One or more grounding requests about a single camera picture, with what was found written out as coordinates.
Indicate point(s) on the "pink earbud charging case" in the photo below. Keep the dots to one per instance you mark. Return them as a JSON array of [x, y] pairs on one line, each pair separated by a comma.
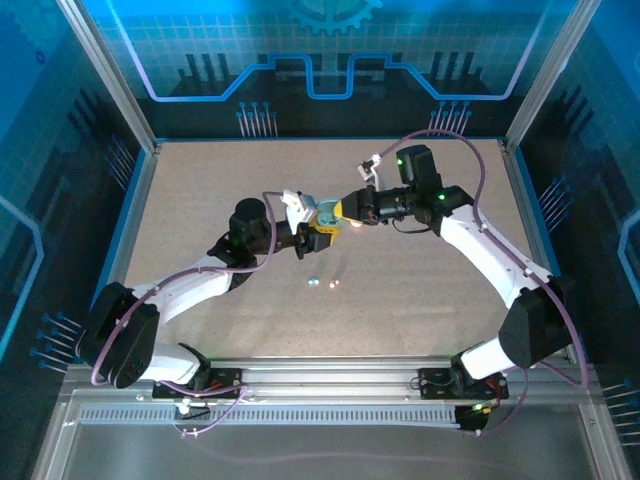
[[356, 225]]

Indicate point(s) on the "blue earbud charging case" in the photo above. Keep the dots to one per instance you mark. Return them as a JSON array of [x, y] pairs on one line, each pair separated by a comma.
[[327, 217]]

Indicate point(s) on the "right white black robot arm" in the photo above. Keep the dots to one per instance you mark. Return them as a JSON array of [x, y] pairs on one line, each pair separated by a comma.
[[485, 250]]

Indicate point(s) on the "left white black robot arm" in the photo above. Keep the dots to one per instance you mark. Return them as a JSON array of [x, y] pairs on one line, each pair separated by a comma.
[[180, 292]]

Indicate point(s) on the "aluminium table side rail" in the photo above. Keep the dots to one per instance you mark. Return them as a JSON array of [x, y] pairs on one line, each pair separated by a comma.
[[530, 220], [131, 220]]

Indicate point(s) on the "long aluminium base rail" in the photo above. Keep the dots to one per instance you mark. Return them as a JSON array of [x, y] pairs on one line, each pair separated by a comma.
[[325, 375]]

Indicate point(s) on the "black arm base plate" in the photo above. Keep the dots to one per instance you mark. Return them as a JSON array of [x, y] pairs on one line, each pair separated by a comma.
[[432, 382], [225, 375]]

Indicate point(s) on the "aluminium frame post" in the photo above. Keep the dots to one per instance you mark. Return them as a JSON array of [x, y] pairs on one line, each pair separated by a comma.
[[110, 75], [549, 75]]

